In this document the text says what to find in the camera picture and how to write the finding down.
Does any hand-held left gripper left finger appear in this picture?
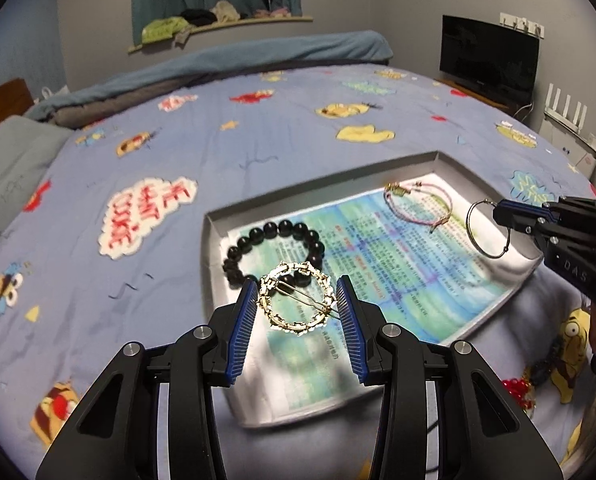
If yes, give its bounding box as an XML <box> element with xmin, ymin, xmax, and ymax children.
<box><xmin>35</xmin><ymin>277</ymin><xmax>259</xmax><ymax>480</ymax></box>

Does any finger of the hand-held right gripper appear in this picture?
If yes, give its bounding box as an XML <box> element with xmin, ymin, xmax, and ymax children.
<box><xmin>498</xmin><ymin>199</ymin><xmax>566</xmax><ymax>222</ymax></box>
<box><xmin>492</xmin><ymin>207</ymin><xmax>546</xmax><ymax>241</ymax></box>

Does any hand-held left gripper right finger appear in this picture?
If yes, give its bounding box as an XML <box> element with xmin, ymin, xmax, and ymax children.
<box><xmin>334</xmin><ymin>275</ymin><xmax>563</xmax><ymax>480</ymax></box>

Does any round gold hair clip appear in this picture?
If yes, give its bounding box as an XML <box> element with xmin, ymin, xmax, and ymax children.
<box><xmin>259</xmin><ymin>261</ymin><xmax>338</xmax><ymax>332</ymax></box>

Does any silver hoop ring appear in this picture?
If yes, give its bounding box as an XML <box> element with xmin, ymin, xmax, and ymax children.
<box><xmin>465</xmin><ymin>200</ymin><xmax>511</xmax><ymax>259</ymax></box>

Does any grey cardboard tray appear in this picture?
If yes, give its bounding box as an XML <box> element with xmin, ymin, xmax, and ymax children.
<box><xmin>200</xmin><ymin>150</ymin><xmax>546</xmax><ymax>428</ymax></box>

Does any red bead bracelet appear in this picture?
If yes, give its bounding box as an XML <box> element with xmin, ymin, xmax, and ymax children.
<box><xmin>502</xmin><ymin>377</ymin><xmax>535</xmax><ymax>413</ymax></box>

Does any printed paper sheet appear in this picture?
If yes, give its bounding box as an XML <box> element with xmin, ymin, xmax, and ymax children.
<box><xmin>228</xmin><ymin>180</ymin><xmax>534</xmax><ymax>418</ymax></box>

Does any white router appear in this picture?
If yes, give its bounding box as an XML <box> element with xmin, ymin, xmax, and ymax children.
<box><xmin>543</xmin><ymin>85</ymin><xmax>590</xmax><ymax>133</ymax></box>

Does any wooden television stand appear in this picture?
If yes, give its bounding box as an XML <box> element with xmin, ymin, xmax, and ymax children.
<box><xmin>434</xmin><ymin>77</ymin><xmax>526</xmax><ymax>116</ymax></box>

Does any black television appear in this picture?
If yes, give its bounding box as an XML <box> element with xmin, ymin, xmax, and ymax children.
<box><xmin>439</xmin><ymin>15</ymin><xmax>540</xmax><ymax>106</ymax></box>

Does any grey blanket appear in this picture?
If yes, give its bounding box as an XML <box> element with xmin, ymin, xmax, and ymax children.
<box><xmin>53</xmin><ymin>67</ymin><xmax>259</xmax><ymax>128</ymax></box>

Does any blue blanket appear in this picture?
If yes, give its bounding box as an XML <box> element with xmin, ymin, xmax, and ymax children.
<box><xmin>25</xmin><ymin>30</ymin><xmax>394</xmax><ymax>121</ymax></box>

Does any grey pillow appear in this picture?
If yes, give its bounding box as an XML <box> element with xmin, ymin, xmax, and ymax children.
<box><xmin>0</xmin><ymin>115</ymin><xmax>74</xmax><ymax>258</ymax></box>

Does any green cloth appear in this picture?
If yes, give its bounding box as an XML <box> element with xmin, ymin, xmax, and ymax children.
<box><xmin>140</xmin><ymin>16</ymin><xmax>189</xmax><ymax>46</ymax></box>

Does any black cloth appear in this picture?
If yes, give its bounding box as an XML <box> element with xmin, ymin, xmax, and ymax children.
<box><xmin>179</xmin><ymin>8</ymin><xmax>218</xmax><ymax>27</ymax></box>

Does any beige cloth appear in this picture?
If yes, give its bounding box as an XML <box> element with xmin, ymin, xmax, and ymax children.
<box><xmin>210</xmin><ymin>1</ymin><xmax>241</xmax><ymax>23</ymax></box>

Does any wooden headboard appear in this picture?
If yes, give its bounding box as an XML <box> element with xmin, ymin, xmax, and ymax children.
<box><xmin>0</xmin><ymin>78</ymin><xmax>35</xmax><ymax>143</ymax></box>

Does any large black bead bracelet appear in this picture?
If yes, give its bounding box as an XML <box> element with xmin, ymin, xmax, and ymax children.
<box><xmin>222</xmin><ymin>220</ymin><xmax>326</xmax><ymax>290</ymax></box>

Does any pink cord bracelet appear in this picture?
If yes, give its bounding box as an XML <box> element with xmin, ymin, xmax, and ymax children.
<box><xmin>383</xmin><ymin>180</ymin><xmax>454</xmax><ymax>233</ymax></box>

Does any white wall hook rack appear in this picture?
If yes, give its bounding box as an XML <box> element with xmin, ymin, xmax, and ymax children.
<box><xmin>499</xmin><ymin>11</ymin><xmax>546</xmax><ymax>40</ymax></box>

